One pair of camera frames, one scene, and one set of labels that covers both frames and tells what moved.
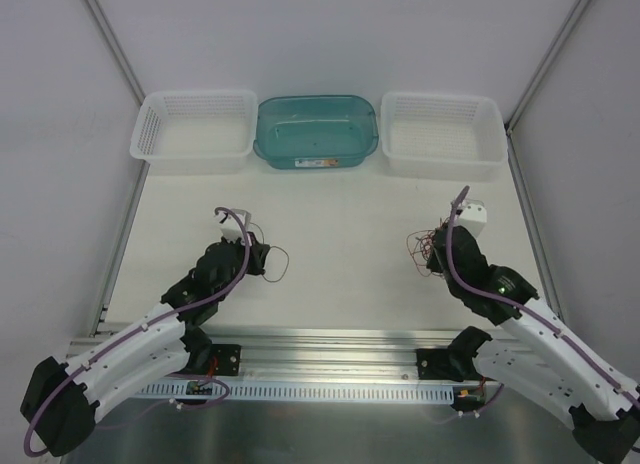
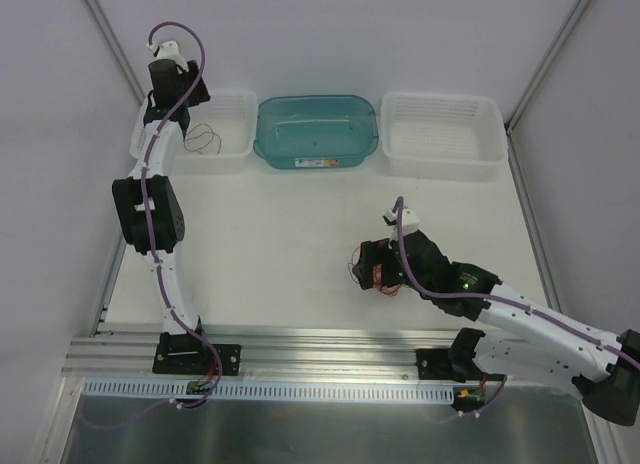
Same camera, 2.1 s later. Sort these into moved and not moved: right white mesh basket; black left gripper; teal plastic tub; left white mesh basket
Moved: black left gripper
Not moved: teal plastic tub; left white mesh basket; right white mesh basket
